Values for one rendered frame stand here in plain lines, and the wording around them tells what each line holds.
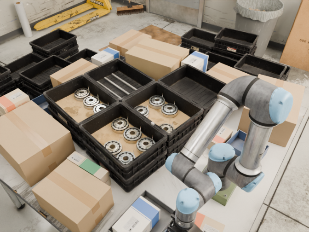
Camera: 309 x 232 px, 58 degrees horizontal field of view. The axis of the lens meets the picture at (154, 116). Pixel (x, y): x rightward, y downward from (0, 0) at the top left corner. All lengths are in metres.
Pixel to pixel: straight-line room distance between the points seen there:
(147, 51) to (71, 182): 1.20
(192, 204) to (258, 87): 0.47
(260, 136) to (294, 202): 1.46
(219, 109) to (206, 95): 0.84
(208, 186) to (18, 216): 1.75
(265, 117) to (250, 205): 0.63
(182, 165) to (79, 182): 0.56
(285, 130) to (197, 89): 0.61
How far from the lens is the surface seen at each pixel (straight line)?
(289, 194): 2.59
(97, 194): 1.37
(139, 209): 1.38
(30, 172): 1.61
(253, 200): 1.60
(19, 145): 1.63
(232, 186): 1.53
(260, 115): 1.08
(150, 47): 2.27
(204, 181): 1.04
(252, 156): 1.23
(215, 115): 1.08
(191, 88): 1.96
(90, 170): 1.51
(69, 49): 3.21
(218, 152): 1.36
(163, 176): 1.60
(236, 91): 1.09
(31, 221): 2.42
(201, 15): 4.63
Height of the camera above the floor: 2.00
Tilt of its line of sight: 43 degrees down
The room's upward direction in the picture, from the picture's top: straight up
